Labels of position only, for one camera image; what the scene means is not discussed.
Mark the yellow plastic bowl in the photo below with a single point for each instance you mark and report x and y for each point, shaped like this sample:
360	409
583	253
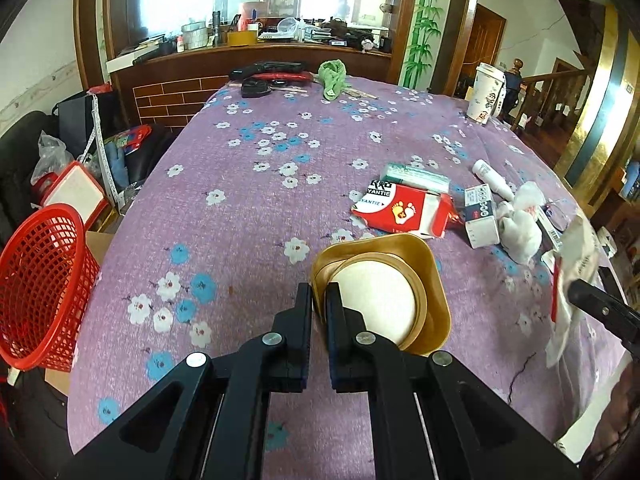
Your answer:
395	265

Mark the green cloth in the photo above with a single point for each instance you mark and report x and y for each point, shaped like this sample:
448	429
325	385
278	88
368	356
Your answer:
332	77

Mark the black pouch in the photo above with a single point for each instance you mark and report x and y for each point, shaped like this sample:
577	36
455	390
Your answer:
255	89

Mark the red plastic mesh basket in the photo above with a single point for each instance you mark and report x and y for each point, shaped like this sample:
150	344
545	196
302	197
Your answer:
40	280

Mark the round metal tin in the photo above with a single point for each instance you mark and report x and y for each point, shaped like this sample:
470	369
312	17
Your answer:
194	36

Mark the bamboo wall painting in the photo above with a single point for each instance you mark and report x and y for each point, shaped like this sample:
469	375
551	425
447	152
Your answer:
422	25

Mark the green tissue pack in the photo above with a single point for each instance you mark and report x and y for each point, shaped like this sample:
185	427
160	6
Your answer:
417	174

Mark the eyeglasses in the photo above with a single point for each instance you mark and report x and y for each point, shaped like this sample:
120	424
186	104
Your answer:
557	215

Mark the wooden door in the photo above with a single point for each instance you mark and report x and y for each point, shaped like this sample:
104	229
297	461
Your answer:
482	45

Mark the red and black hand tool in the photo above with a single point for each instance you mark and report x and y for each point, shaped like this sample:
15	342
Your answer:
277	72

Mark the white printed paper cup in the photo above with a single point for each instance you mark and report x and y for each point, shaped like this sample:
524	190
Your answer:
484	92

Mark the yellow box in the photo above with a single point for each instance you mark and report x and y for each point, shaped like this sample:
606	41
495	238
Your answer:
242	38

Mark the grey plastic bag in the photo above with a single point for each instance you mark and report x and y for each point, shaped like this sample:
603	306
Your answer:
47	155

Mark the purple floral tablecloth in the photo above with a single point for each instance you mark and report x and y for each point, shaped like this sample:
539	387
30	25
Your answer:
240	200

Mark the wooden stair railing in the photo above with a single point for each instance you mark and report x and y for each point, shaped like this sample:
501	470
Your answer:
547	95

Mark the red and white box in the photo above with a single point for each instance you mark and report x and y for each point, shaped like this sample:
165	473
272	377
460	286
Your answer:
75	192

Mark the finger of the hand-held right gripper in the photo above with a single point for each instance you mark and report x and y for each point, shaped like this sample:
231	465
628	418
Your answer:
600	305

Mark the white plastic bottle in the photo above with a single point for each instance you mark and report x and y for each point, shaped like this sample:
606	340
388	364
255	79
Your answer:
492	175

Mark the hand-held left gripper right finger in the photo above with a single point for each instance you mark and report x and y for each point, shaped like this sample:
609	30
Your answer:
334	320

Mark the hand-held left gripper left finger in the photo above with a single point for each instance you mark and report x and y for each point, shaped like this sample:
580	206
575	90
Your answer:
303	320

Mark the white plastic bag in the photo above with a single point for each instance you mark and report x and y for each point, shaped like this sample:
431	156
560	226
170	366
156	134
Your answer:
575	255

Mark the wooden counter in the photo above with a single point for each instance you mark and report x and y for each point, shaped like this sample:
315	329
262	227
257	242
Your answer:
200	85

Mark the small white and blue box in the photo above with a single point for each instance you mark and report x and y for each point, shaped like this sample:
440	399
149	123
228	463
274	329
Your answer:
481	217

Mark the wooden chopsticks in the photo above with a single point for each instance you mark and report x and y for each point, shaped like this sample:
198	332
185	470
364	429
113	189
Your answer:
362	93

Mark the red and white packet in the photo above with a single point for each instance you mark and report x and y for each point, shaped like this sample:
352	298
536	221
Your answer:
400	207

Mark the black bag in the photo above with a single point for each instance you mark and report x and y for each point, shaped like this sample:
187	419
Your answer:
75	115

